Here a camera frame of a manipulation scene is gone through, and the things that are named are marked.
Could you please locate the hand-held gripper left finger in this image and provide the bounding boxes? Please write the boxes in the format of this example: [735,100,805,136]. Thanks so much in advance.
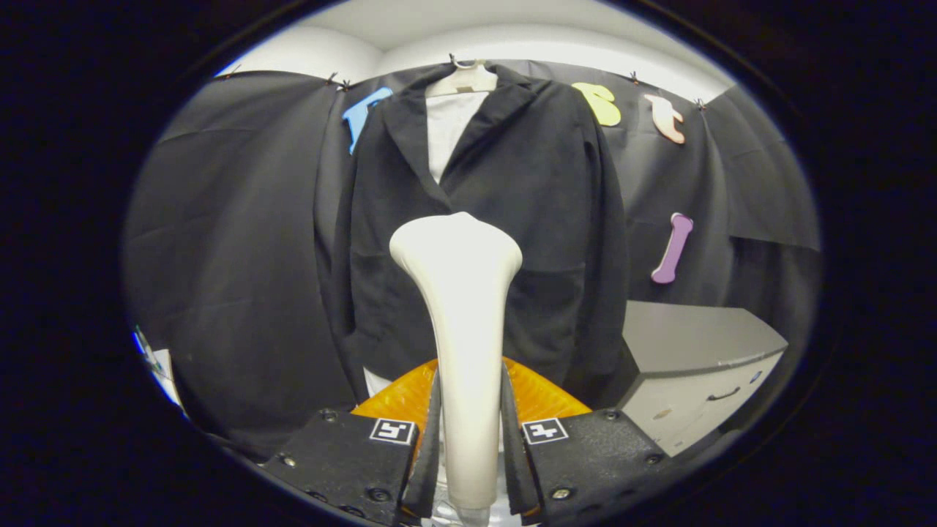
[260,359,442,527]

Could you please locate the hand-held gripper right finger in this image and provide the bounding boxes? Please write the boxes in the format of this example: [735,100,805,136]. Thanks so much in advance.
[501,359,678,527]

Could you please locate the black suit jacket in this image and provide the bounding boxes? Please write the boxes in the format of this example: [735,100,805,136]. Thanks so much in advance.
[315,62,630,411]

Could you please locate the white clothes hanger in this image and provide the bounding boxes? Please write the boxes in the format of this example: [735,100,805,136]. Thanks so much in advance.
[425,55,499,98]

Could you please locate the grey cabinet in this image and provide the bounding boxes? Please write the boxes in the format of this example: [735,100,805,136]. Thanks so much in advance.
[615,300,789,458]

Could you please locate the black backdrop cloth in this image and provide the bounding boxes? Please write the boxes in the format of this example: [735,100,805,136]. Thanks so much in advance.
[121,59,822,462]

